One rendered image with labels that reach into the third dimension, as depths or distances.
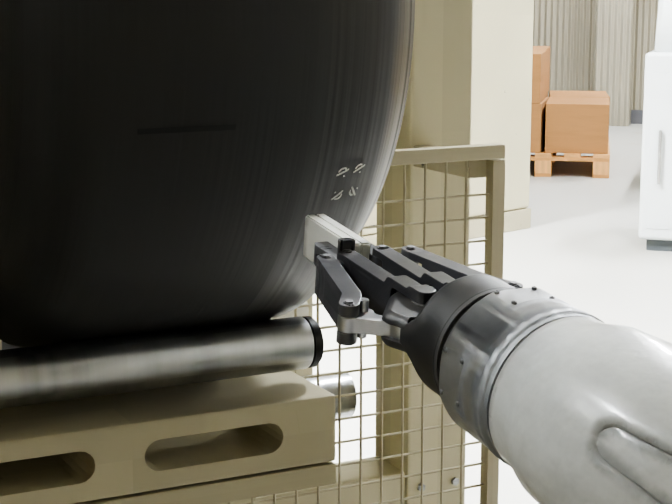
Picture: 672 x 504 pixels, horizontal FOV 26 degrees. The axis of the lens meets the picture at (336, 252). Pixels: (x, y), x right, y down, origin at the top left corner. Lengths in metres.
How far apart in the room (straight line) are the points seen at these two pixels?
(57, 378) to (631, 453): 0.59
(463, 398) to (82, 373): 0.45
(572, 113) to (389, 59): 8.22
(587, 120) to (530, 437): 8.60
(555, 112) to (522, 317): 8.53
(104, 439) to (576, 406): 0.54
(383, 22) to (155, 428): 0.36
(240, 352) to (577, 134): 8.15
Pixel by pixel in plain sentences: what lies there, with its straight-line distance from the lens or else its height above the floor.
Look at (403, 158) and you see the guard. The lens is 1.79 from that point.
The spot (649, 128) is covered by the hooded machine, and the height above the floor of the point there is 0.56.
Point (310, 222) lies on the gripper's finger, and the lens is 1.00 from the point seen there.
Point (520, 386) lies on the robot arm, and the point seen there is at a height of 1.01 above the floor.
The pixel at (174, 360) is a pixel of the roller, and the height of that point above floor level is 0.90.
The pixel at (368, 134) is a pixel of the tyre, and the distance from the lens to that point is 1.08.
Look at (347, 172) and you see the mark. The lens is 1.09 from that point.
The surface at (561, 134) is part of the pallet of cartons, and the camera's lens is 9.30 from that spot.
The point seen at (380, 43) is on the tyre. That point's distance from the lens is 1.06.
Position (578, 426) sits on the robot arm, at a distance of 0.68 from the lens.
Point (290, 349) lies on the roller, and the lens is 1.21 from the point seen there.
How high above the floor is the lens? 1.20
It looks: 10 degrees down
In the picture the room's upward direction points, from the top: straight up
